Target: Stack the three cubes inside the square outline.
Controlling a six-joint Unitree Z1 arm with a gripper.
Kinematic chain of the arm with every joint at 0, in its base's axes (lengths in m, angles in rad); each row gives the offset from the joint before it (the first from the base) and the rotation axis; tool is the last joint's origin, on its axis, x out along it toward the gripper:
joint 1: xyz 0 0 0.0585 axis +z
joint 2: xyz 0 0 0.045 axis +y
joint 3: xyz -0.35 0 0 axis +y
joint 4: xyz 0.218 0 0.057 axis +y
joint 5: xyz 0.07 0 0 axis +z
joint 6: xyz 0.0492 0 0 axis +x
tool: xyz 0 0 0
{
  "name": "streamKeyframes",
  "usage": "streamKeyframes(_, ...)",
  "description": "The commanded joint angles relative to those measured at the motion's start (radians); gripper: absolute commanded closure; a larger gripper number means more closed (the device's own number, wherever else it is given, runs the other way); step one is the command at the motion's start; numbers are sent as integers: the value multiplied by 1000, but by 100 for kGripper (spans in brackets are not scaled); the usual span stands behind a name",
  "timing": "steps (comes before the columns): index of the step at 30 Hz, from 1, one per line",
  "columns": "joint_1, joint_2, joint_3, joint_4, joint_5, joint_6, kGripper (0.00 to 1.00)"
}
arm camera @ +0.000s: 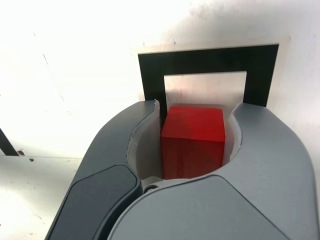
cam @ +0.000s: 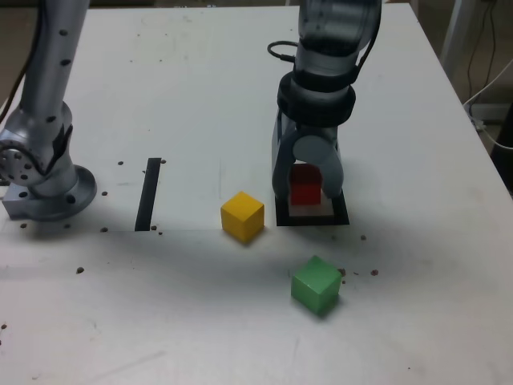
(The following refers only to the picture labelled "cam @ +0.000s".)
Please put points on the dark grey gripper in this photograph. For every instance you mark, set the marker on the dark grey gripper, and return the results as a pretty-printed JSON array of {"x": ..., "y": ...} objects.
[{"x": 316, "y": 130}]

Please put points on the red cube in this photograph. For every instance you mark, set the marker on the red cube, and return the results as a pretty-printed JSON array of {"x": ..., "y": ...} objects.
[{"x": 304, "y": 194}]

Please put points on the yellow cube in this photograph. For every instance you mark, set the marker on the yellow cube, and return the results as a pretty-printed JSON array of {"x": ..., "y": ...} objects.
[{"x": 241, "y": 218}]

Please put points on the green cube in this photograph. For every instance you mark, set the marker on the green cube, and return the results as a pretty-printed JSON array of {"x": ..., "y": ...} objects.
[{"x": 314, "y": 286}]

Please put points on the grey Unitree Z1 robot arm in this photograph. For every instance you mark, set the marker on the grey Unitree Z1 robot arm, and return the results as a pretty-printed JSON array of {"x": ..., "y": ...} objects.
[{"x": 48, "y": 80}]

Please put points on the black tape square outline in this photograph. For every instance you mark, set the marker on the black tape square outline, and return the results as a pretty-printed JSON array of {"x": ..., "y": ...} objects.
[{"x": 312, "y": 221}]

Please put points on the black tape strip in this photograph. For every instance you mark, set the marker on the black tape strip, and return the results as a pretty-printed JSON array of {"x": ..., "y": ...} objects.
[{"x": 146, "y": 200}]

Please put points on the white metal stand leg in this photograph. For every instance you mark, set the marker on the white metal stand leg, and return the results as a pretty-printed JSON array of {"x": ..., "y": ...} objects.
[{"x": 453, "y": 32}]

